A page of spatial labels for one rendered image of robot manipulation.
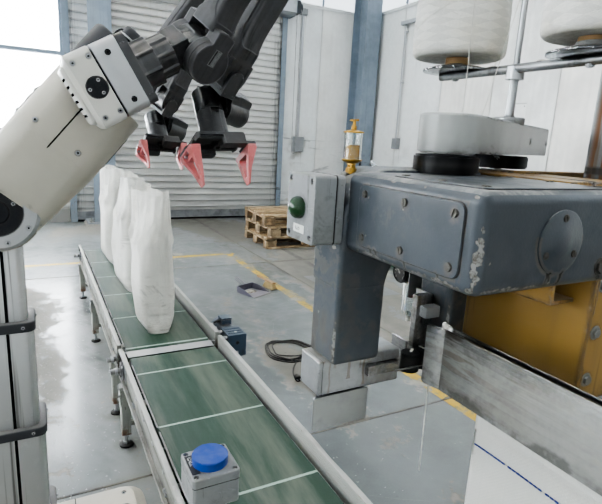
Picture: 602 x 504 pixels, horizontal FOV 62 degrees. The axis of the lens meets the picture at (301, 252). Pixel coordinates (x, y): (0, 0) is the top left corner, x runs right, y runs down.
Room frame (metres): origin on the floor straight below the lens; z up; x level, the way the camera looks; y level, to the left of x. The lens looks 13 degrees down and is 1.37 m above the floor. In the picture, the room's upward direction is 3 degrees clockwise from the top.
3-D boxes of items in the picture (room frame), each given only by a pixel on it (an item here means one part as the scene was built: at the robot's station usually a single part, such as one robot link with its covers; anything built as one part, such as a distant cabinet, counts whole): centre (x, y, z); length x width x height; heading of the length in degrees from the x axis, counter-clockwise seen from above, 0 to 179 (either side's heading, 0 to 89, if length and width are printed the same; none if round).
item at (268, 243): (6.76, 0.08, 0.07); 1.20 x 0.82 x 0.14; 116
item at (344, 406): (0.70, -0.06, 0.98); 0.09 x 0.05 x 0.05; 118
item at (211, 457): (0.74, 0.13, 0.84); 0.06 x 0.06 x 0.02
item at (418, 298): (0.77, -0.20, 1.08); 0.03 x 0.01 x 0.13; 118
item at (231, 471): (0.74, 0.13, 0.81); 0.08 x 0.08 x 0.06; 28
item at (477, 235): (0.64, -0.20, 1.21); 0.30 x 0.25 x 0.30; 28
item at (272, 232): (6.77, 0.07, 0.22); 1.21 x 0.84 x 0.14; 118
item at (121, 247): (3.21, 1.12, 0.74); 0.47 x 0.22 x 0.72; 29
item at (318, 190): (0.67, -0.02, 1.29); 0.08 x 0.05 x 0.09; 28
